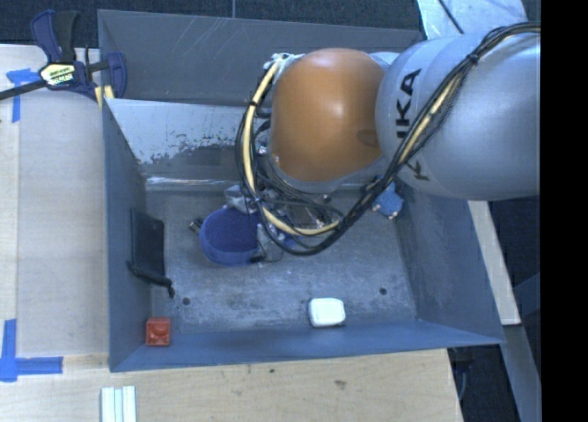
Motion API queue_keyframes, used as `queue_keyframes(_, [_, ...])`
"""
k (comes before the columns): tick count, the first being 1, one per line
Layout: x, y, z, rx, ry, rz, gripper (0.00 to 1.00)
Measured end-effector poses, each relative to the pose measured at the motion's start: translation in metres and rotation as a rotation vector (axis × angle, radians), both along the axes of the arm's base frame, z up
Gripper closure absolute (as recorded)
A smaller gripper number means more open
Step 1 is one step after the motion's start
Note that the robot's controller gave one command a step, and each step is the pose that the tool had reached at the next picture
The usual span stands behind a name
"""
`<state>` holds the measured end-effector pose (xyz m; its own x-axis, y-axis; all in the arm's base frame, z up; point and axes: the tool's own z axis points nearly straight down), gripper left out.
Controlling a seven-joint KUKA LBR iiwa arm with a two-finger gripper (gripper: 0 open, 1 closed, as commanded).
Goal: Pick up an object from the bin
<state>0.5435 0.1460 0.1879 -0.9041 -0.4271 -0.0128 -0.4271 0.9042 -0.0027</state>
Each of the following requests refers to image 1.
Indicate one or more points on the small red block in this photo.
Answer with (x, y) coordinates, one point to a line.
(158, 332)

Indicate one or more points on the grey metal bin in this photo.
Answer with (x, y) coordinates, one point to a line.
(294, 282)

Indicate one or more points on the white rounded box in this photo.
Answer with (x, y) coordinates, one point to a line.
(326, 312)

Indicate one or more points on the blue cup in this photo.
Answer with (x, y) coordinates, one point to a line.
(227, 234)

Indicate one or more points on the small black and silver object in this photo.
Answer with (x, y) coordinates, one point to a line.
(196, 225)

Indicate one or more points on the pale wood flat board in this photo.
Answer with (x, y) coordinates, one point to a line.
(59, 227)

